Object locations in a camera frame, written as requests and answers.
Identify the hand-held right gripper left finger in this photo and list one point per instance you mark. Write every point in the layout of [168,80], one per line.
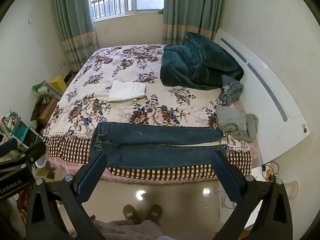
[92,176]

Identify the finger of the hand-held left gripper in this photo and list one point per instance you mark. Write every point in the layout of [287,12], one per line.
[8,146]
[30,156]

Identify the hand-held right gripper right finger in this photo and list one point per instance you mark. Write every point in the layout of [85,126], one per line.
[225,177]

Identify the dark blue jeans pants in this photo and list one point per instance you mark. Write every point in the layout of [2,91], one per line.
[155,142]

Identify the light blue denim pants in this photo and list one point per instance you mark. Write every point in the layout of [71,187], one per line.
[231,91]

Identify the white folded pants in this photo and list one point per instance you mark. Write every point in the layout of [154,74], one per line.
[125,91]

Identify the white bowl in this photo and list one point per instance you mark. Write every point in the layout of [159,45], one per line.
[40,163]

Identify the teal toy shelf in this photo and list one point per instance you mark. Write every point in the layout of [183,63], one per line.
[21,130]

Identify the brown cardboard box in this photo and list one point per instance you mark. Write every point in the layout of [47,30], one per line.
[48,110]

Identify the dark floral cloth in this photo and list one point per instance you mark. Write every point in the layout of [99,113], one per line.
[40,105]

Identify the brown slipper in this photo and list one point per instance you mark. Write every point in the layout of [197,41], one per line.
[155,213]
[130,213]

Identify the grey fleece garment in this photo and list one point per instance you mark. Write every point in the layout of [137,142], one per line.
[232,122]

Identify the pink fleece clothing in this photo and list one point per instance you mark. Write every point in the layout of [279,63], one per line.
[120,230]

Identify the green plastic bag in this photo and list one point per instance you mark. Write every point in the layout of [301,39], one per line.
[37,87]

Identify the translucent plastic cup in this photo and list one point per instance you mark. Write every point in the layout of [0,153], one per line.
[292,190]

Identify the yellow box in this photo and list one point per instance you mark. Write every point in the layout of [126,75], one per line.
[58,82]

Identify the white headboard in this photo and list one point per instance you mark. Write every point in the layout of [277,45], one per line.
[272,105]

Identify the bed with floral sheet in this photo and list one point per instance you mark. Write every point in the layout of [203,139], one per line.
[140,70]

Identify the teal fleece blanket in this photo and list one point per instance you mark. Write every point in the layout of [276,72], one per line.
[195,65]

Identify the green striped curtain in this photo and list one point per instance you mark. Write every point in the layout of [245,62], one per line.
[190,7]
[75,17]

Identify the white wall outlet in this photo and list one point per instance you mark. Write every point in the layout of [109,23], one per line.
[62,65]

